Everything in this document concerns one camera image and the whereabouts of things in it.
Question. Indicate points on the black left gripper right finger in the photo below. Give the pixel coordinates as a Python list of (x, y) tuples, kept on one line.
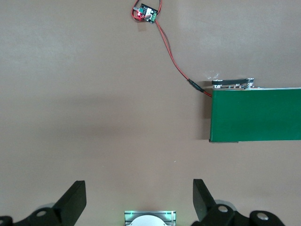
[(203, 204)]

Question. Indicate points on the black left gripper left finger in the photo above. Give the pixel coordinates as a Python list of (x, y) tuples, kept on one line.
[(73, 200)]

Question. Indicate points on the green conveyor belt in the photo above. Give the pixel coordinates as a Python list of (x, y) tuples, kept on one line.
[(258, 115)]

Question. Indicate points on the clear tape piece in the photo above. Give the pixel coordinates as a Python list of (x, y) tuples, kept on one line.
[(142, 27)]

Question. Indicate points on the small controller circuit board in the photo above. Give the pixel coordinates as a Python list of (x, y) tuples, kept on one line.
[(146, 13)]

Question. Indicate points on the aluminium left arm base plate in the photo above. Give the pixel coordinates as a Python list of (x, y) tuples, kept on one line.
[(150, 213)]

